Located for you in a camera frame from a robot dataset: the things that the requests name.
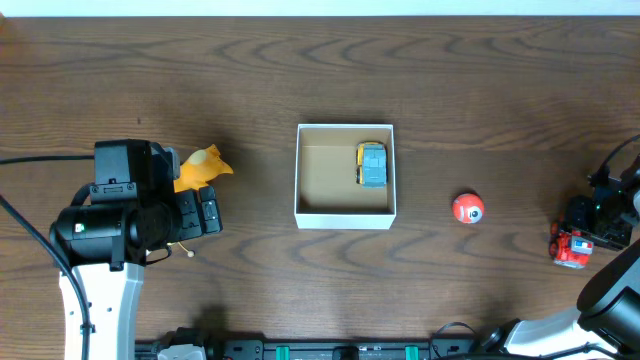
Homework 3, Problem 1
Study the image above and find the white cardboard box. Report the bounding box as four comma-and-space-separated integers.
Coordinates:
294, 124, 397, 230

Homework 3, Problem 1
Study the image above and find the cream pellet drum toy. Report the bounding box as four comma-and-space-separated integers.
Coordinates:
168, 241, 195, 258

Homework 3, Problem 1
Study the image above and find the yellow grey toy truck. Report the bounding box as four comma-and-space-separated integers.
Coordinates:
356, 141, 387, 189

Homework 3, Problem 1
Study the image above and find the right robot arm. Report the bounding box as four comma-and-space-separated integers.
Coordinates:
479, 159, 639, 359

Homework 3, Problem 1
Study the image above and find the red toy fire truck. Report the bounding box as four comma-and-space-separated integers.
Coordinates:
548, 221, 595, 269

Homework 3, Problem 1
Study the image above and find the red ball toy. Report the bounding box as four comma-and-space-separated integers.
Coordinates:
452, 193, 485, 224

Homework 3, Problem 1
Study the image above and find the black mounting rail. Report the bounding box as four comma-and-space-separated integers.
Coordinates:
134, 328, 479, 360

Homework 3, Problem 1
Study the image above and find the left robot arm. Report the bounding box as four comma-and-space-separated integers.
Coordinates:
49, 184, 222, 359

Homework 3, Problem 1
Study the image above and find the orange rubber animal toy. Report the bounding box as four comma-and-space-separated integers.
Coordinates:
174, 144, 234, 193

